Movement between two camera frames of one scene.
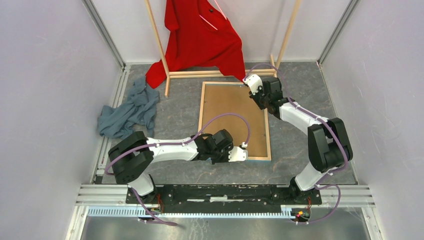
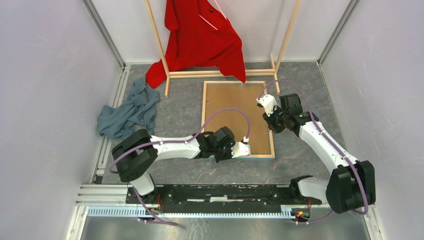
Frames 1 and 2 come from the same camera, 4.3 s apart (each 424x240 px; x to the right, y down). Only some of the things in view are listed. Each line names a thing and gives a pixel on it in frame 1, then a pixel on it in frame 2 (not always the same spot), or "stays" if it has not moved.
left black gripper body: (221, 156) stays
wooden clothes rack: (273, 70) stays
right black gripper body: (259, 98) -> (276, 121)
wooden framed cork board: (218, 97) stays
